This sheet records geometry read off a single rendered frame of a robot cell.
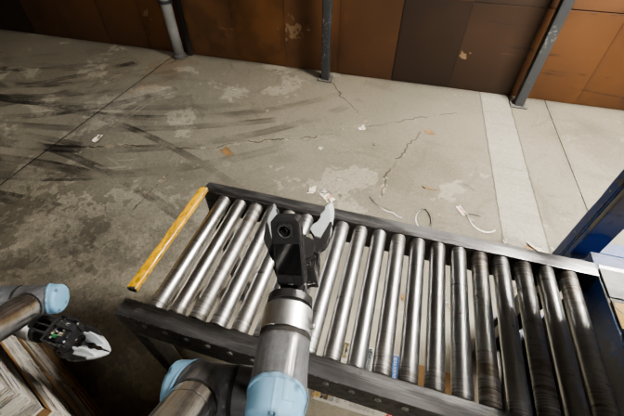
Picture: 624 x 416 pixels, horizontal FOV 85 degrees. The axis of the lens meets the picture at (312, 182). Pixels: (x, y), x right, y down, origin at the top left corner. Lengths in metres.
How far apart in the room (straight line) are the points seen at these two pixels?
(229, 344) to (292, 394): 0.53
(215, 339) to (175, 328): 0.12
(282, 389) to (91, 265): 2.01
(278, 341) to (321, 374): 0.47
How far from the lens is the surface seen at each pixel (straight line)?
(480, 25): 3.63
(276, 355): 0.50
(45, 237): 2.72
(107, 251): 2.43
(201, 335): 1.04
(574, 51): 3.89
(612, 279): 1.40
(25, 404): 1.27
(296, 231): 0.52
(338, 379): 0.96
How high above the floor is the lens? 1.72
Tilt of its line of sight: 44 degrees down
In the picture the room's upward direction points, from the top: straight up
